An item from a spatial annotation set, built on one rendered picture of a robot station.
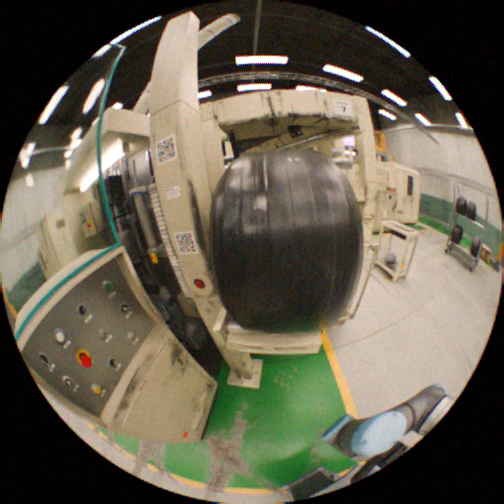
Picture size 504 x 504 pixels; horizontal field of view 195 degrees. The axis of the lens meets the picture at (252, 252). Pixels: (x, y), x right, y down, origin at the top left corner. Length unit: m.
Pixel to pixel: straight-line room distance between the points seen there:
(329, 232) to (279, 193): 0.09
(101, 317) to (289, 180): 0.61
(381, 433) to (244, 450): 1.15
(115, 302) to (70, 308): 0.17
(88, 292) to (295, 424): 1.38
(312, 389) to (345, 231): 1.30
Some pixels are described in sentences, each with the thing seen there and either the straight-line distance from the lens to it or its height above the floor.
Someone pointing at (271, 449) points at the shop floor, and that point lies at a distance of 1.37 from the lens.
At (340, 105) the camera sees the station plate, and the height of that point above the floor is 1.71.
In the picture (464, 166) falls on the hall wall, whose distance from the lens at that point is 11.42.
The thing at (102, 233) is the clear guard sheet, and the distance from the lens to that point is 0.54.
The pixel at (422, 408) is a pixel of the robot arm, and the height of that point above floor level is 1.07.
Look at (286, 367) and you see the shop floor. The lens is 1.45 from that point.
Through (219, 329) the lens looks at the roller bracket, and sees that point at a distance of 0.52.
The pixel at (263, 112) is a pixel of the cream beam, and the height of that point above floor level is 1.67.
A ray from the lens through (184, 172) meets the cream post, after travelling 0.44.
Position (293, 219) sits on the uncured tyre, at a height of 1.30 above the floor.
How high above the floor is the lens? 1.35
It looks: 25 degrees down
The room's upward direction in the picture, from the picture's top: 7 degrees counter-clockwise
